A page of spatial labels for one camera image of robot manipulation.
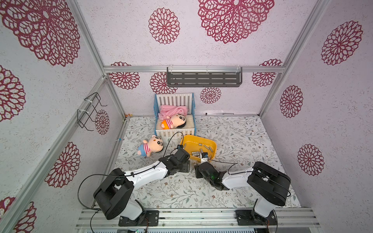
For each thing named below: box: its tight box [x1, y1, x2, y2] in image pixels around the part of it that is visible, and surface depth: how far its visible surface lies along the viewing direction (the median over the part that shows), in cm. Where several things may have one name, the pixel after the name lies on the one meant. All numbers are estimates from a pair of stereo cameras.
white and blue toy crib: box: [153, 92, 197, 138], surface depth 111 cm
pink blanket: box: [158, 104, 189, 121], surface depth 112 cm
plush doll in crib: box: [161, 113, 187, 130], surface depth 103 cm
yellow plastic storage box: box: [180, 134, 218, 162], surface depth 104 cm
